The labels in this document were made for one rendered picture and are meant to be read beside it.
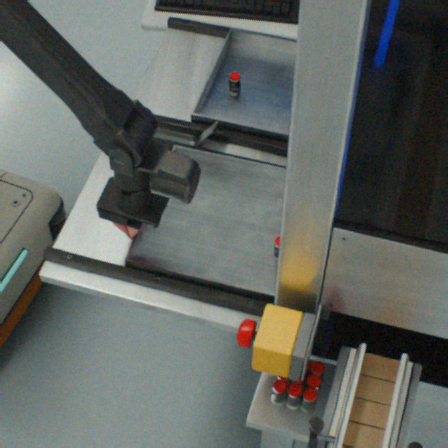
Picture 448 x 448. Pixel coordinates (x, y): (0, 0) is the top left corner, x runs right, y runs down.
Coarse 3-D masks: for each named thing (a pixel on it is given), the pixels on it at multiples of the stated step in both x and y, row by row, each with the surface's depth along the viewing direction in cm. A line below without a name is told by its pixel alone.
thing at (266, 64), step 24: (240, 48) 171; (264, 48) 171; (288, 48) 169; (216, 72) 165; (240, 72) 166; (264, 72) 166; (288, 72) 166; (216, 96) 162; (240, 96) 162; (264, 96) 162; (288, 96) 162; (192, 120) 156; (216, 120) 154; (240, 120) 158; (264, 120) 158; (288, 120) 158
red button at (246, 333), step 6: (240, 324) 117; (246, 324) 116; (252, 324) 116; (240, 330) 116; (246, 330) 116; (252, 330) 116; (240, 336) 116; (246, 336) 116; (252, 336) 117; (240, 342) 116; (246, 342) 116; (252, 342) 119
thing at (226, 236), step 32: (224, 160) 149; (224, 192) 148; (256, 192) 148; (160, 224) 143; (192, 224) 143; (224, 224) 143; (256, 224) 143; (128, 256) 135; (160, 256) 139; (192, 256) 139; (224, 256) 139; (256, 256) 139; (224, 288) 133; (256, 288) 136
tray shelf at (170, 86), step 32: (192, 32) 174; (256, 32) 174; (160, 64) 168; (192, 64) 168; (160, 96) 162; (192, 96) 162; (160, 128) 157; (96, 192) 148; (64, 224) 144; (96, 224) 144; (96, 256) 139; (96, 288) 136; (128, 288) 136; (192, 320) 134; (224, 320) 132; (256, 320) 132; (320, 320) 132
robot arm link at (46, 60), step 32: (0, 0) 100; (0, 32) 104; (32, 32) 104; (32, 64) 107; (64, 64) 107; (64, 96) 111; (96, 96) 111; (128, 96) 115; (96, 128) 113; (128, 128) 115
